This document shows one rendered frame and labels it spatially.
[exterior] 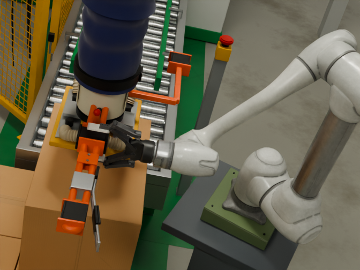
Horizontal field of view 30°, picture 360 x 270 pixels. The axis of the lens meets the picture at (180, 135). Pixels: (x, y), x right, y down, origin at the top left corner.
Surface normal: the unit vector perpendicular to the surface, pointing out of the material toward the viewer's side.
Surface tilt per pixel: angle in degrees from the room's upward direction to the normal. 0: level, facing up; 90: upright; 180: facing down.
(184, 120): 0
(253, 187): 85
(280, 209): 88
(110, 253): 90
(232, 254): 0
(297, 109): 0
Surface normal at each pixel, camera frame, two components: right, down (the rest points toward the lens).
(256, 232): 0.25, -0.72
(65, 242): -0.02, 0.62
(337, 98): -0.85, 0.26
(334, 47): -0.29, -0.60
